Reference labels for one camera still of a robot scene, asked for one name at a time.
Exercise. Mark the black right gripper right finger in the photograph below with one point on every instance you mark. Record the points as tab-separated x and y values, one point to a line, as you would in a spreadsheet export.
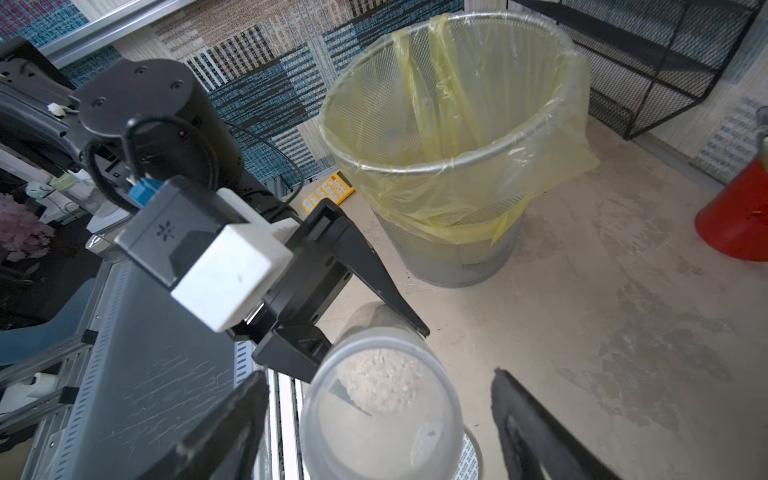
534	444

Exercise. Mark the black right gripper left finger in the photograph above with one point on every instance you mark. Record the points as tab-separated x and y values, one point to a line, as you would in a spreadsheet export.
234	428

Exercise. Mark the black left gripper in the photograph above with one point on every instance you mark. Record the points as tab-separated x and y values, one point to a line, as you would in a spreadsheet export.
328	249

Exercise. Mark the patterned white jar lid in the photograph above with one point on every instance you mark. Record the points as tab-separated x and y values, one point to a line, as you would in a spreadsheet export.
470	460

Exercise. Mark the small plastic jar with rice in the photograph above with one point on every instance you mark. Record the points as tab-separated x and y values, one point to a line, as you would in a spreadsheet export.
381	405

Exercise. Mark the grey bin with yellow bag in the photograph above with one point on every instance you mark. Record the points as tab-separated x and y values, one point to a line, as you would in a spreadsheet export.
450	128

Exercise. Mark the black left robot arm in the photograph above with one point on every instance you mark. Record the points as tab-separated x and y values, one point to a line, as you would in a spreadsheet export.
149	119

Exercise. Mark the yellow calculator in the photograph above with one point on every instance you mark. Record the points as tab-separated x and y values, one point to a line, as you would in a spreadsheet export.
337	188

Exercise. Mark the red cup with utensils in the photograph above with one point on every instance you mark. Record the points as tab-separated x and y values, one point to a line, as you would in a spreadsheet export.
734	223

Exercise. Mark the aluminium mounting rail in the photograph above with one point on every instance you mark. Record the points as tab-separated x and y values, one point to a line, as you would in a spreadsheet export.
112	382

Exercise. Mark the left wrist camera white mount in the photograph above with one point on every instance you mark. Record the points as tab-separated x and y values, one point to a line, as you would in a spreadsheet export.
215	254

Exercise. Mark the black wire shelf rack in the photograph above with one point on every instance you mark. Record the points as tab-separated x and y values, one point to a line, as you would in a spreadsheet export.
651	61

